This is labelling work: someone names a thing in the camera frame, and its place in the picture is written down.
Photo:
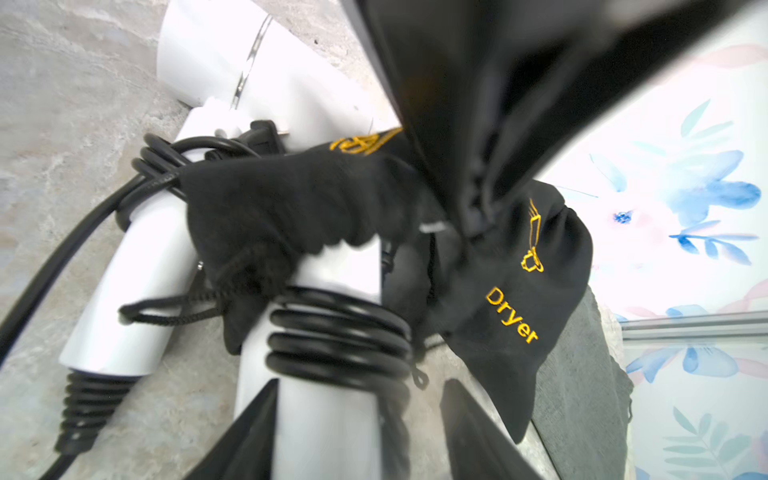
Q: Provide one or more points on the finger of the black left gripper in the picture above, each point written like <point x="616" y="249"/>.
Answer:
<point x="489" y="91"/>

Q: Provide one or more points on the aluminium corner post right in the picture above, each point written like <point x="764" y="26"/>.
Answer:
<point x="746" y="325"/>

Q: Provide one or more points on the grey fabric drawstring pouch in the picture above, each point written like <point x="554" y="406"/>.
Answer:
<point x="583" y="407"/>

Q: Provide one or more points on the plain black drawstring pouch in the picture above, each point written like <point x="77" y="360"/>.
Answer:
<point x="501" y="300"/>

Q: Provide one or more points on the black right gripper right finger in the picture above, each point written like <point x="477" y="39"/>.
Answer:
<point x="477" y="449"/>

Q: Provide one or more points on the white hair dryer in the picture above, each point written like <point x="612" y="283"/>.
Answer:
<point x="254" y="90"/>
<point x="326" y="427"/>

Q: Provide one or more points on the black pouch with gold logo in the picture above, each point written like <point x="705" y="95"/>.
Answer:
<point x="252" y="219"/>

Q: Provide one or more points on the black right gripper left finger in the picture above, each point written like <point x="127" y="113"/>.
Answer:
<point x="245" y="451"/>

